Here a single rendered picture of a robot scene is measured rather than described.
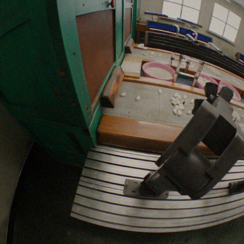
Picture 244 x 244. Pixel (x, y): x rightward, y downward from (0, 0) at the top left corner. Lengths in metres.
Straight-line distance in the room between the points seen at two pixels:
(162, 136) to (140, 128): 0.10
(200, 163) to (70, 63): 0.32
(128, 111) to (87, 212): 0.52
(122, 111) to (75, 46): 0.43
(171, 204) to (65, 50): 0.65
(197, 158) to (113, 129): 0.43
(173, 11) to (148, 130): 5.38
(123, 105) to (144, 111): 0.12
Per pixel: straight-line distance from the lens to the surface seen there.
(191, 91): 0.90
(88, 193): 0.57
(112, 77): 0.67
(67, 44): 0.30
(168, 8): 5.64
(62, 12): 0.29
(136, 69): 0.92
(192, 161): 0.18
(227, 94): 0.47
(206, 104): 0.18
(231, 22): 6.71
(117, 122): 0.57
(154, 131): 0.56
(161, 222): 0.59
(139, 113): 0.65
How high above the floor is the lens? 1.23
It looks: 54 degrees down
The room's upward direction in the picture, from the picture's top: 1 degrees clockwise
